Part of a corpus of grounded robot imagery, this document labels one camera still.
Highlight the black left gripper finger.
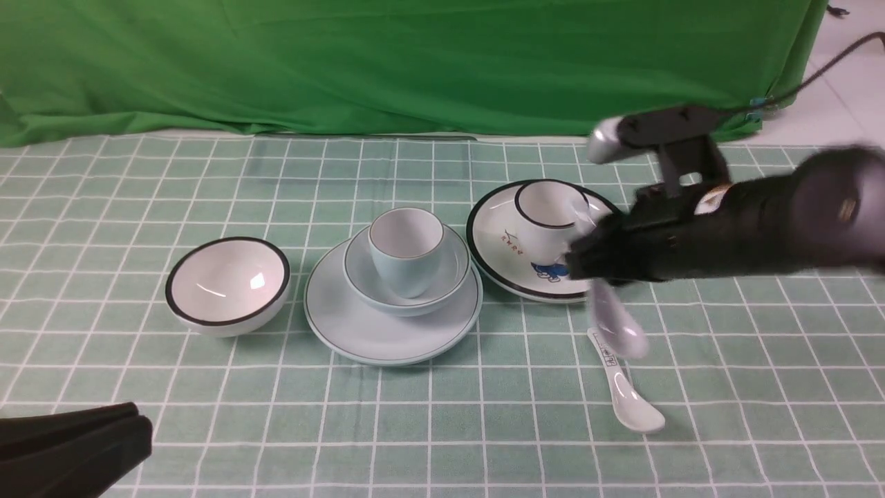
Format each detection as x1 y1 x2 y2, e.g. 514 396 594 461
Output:
1 415 153 497

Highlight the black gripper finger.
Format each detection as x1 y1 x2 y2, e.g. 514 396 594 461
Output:
1 403 139 438
563 211 626 284

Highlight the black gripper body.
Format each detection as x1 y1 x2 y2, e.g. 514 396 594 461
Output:
613 183 768 286

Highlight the plain white ceramic spoon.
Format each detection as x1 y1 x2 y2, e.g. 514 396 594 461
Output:
586 279 650 359

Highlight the pale green cup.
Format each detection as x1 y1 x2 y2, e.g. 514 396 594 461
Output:
368 207 445 297

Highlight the pale green bowl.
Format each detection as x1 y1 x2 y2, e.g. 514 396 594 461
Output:
342 225 471 317

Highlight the black rimmed white cup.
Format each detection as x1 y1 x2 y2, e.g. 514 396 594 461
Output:
514 180 595 267

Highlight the black rimmed cartoon plate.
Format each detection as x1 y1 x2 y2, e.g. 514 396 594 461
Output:
467 179 620 304

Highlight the blue clip on backdrop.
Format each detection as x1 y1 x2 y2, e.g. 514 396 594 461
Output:
745 98 766 122

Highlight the white spoon with print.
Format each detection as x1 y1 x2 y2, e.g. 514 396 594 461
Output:
588 329 666 433

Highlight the green backdrop cloth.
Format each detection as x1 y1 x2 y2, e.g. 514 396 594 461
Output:
1 1 827 147

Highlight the black rimmed white bowl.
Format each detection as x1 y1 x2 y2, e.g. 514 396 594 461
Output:
165 236 294 338

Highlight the pale green plate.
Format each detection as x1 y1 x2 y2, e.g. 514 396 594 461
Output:
304 242 484 366

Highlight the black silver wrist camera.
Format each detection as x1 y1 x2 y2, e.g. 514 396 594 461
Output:
587 105 731 198

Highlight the black cable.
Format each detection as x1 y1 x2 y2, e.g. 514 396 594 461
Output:
716 31 885 115

